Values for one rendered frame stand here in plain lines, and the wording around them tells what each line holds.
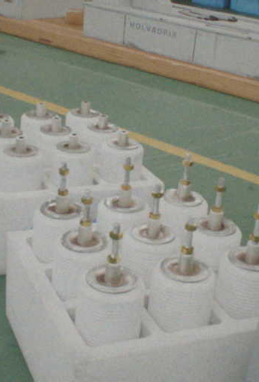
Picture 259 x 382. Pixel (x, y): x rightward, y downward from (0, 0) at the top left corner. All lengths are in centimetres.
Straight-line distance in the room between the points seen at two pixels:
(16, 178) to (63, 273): 40
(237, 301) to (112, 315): 22
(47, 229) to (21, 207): 26
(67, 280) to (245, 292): 27
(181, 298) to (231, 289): 10
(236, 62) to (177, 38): 35
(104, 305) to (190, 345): 14
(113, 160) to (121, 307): 59
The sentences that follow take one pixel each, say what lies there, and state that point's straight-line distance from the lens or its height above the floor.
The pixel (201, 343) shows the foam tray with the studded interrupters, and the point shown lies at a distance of 97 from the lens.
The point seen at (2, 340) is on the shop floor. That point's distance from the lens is 123.
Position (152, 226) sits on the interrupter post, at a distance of 105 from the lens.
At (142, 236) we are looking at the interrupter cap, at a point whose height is 25.
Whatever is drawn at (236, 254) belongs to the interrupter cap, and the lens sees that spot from 104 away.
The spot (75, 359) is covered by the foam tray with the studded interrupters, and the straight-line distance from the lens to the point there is 90.
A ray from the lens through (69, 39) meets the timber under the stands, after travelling 369.
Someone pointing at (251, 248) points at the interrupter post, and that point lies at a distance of 102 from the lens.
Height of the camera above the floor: 73
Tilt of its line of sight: 23 degrees down
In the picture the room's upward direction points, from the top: 6 degrees clockwise
